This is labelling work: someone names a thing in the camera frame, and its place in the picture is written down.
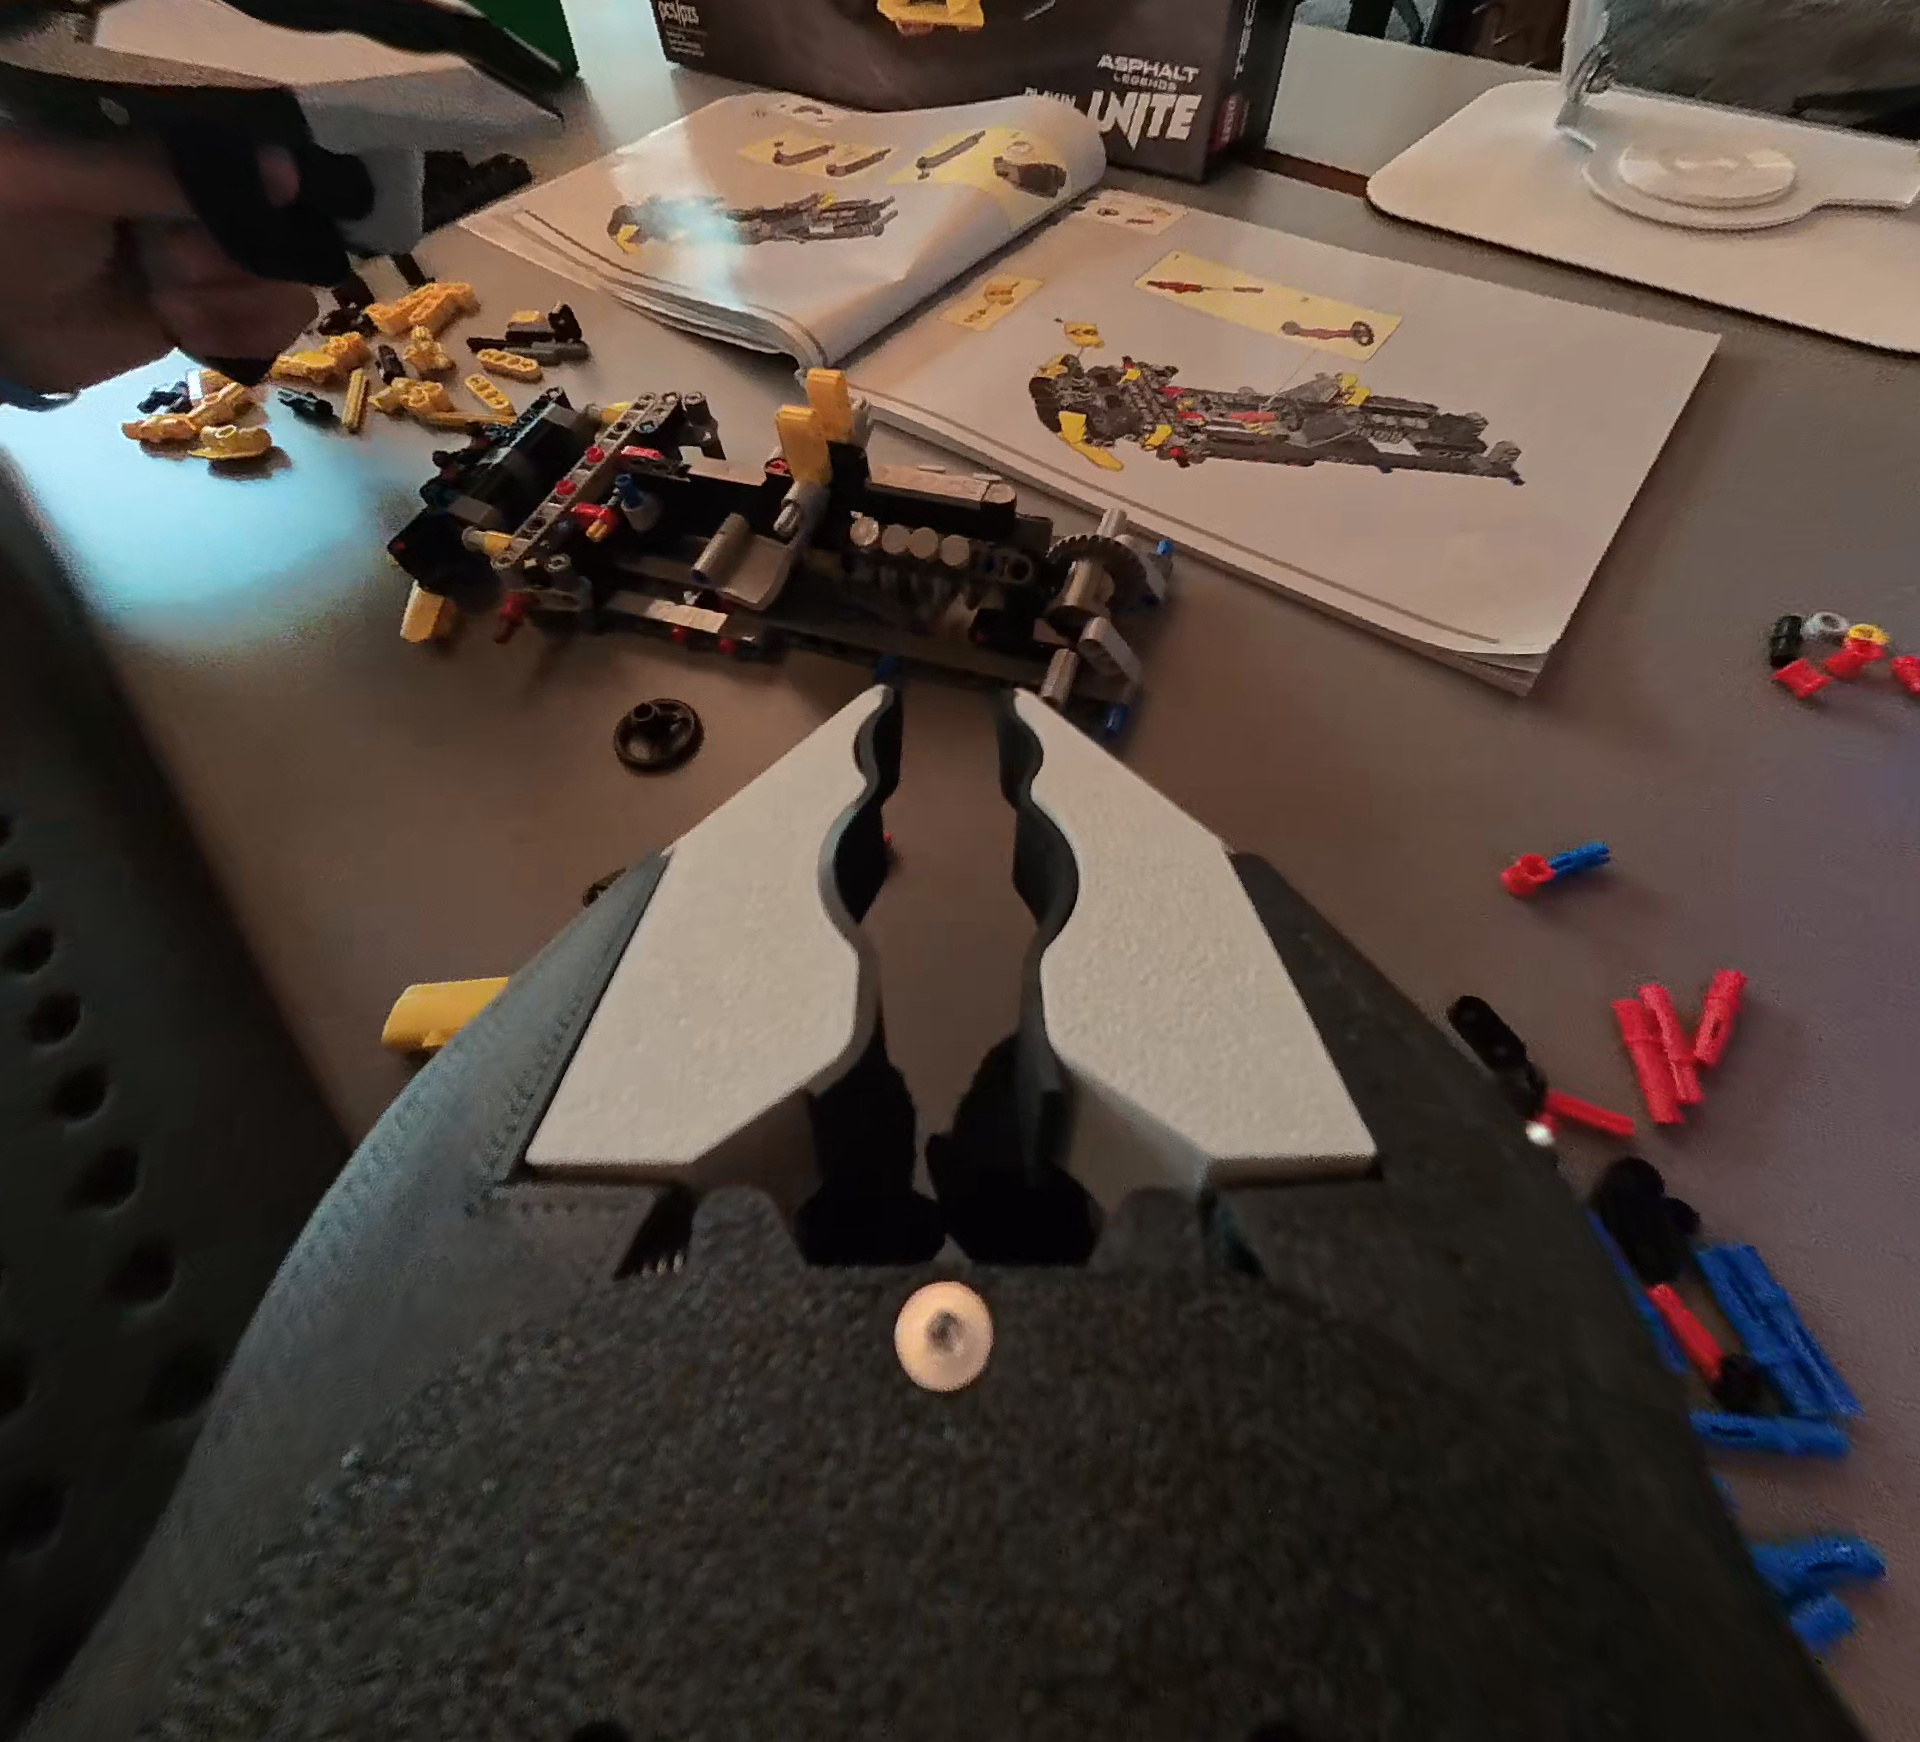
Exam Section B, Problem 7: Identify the person's left hand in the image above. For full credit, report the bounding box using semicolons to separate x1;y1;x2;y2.
0;129;370;406

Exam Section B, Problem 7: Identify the small mixed lego piece cluster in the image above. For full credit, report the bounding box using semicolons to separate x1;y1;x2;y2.
1767;607;1920;702

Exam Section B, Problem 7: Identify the black lego frame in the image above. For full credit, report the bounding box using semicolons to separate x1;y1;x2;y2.
419;148;538;232

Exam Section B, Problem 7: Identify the black lego steering wheel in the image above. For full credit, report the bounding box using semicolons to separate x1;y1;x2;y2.
612;695;709;774

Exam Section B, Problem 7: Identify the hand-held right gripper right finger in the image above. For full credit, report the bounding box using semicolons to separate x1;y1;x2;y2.
1007;688;1379;1170

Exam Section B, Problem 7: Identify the lego set box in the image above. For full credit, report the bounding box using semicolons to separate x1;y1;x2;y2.
607;0;1311;187

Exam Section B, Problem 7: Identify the black lego connector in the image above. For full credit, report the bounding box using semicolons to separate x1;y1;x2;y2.
1447;991;1550;1117

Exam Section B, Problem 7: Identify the lego instruction booklet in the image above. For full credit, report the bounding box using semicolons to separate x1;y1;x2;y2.
458;88;1723;699

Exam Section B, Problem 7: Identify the pile of yellow black lego pieces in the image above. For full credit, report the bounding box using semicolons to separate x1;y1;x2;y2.
120;278;591;465

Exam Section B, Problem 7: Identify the lego car chassis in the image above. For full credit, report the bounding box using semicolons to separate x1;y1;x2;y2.
386;365;1181;735

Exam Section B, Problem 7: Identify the pile of red blue pins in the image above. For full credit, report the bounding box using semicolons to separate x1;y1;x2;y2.
1582;1154;1896;1657

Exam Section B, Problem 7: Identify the yellow lego connector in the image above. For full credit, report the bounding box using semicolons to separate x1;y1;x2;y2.
379;973;516;1058

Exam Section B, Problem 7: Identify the white adjustable stand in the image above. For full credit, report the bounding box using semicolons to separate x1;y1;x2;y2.
1365;0;1920;360

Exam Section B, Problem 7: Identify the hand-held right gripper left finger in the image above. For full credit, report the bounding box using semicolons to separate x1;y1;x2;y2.
525;684;903;1170

